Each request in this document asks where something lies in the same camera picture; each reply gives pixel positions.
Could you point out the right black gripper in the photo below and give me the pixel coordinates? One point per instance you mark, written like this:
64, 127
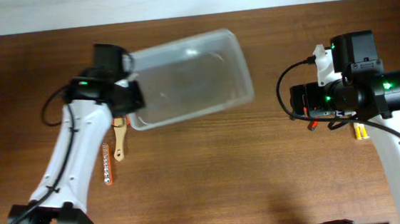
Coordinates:
309, 91

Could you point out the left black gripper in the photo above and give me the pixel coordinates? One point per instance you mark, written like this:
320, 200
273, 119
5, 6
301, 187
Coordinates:
139, 101

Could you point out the orange scraper wooden handle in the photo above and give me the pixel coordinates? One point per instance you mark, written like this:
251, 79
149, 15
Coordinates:
120, 125

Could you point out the clear plastic storage container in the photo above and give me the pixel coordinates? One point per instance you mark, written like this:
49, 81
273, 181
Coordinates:
190, 77

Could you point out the red handled cutting pliers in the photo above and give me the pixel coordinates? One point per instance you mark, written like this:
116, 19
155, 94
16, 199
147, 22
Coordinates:
311, 113

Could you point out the orange socket bit rail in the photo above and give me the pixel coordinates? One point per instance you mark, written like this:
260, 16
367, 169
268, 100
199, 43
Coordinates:
108, 175

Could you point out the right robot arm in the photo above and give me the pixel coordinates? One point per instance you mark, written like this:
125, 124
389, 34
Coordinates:
381, 117

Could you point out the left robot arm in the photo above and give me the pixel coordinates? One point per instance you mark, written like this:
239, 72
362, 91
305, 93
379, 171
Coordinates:
91, 100

